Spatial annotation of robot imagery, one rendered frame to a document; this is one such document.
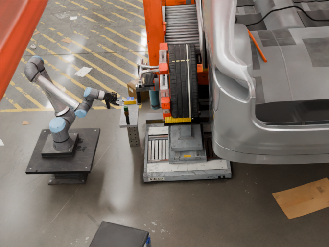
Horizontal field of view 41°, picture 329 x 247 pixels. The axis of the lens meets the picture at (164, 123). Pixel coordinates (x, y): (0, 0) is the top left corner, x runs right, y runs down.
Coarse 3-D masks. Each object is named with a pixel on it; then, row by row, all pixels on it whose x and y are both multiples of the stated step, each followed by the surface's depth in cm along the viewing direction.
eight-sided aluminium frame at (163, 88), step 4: (160, 52) 392; (164, 52) 391; (160, 56) 386; (164, 56) 386; (160, 60) 381; (164, 60) 381; (160, 76) 377; (168, 76) 427; (160, 80) 376; (160, 84) 376; (160, 88) 376; (164, 88) 375; (164, 92) 426; (168, 92) 426; (164, 96) 425; (168, 96) 425; (164, 112) 404; (168, 112) 405
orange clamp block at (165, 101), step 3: (162, 99) 377; (165, 99) 377; (168, 99) 376; (162, 102) 374; (165, 102) 374; (168, 102) 373; (162, 105) 375; (165, 105) 375; (168, 105) 375; (162, 108) 377; (165, 108) 377; (168, 108) 377
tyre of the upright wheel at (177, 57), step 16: (176, 48) 384; (192, 48) 382; (176, 64) 372; (192, 64) 371; (176, 80) 371; (192, 80) 369; (176, 96) 373; (192, 96) 374; (176, 112) 386; (192, 112) 388
